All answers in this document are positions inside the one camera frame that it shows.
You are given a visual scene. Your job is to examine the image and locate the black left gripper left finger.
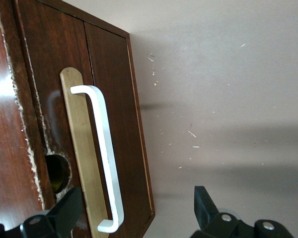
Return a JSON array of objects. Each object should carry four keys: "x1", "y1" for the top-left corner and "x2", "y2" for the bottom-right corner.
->
[{"x1": 0, "y1": 187, "x2": 83, "y2": 238}]

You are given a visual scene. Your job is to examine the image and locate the wooden drawer with white handle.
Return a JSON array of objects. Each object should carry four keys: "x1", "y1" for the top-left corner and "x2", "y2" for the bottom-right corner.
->
[{"x1": 16, "y1": 0, "x2": 126, "y2": 238}]

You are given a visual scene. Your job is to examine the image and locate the dark brown wooden cabinet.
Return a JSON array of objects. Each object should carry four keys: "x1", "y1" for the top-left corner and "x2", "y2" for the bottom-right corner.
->
[{"x1": 0, "y1": 0, "x2": 156, "y2": 238}]

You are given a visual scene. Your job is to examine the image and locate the brown paper table cover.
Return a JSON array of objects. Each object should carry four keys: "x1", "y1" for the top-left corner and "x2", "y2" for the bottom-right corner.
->
[{"x1": 62, "y1": 0, "x2": 298, "y2": 238}]

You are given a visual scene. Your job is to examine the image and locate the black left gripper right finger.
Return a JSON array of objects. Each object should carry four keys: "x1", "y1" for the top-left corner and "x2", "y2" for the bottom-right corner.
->
[{"x1": 190, "y1": 185, "x2": 295, "y2": 238}]

